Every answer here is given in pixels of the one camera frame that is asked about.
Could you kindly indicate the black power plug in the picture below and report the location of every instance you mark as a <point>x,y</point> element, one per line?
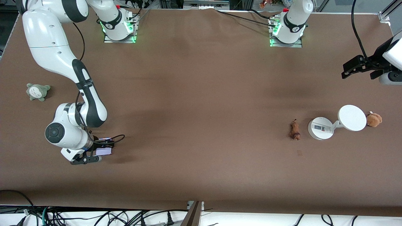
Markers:
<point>170,219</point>

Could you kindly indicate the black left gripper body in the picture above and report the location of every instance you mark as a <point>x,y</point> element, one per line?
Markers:
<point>376,59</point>

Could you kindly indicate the aluminium corner frame profile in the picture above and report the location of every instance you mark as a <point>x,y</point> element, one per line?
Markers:
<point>388,12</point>

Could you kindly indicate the aluminium table leg profile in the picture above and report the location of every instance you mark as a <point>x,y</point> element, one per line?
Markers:
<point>192,215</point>

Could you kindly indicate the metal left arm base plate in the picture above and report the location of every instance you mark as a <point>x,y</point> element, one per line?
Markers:
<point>287,45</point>

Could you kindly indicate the brown lion statue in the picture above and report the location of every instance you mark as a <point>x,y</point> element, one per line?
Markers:
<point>295,131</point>

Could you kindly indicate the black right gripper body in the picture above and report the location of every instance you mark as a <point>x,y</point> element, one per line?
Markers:
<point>96,145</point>

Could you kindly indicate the grey green plush toy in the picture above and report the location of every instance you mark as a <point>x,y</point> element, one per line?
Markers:
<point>37,92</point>

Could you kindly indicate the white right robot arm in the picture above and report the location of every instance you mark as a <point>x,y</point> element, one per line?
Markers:
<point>47,37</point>

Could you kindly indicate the grey metal frame rail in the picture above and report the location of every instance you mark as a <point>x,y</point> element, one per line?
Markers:
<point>205,3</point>

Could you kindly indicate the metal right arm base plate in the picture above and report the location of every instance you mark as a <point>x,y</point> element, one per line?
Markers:
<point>133,34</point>

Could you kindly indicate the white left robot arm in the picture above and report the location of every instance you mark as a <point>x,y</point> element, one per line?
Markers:
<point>293,22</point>

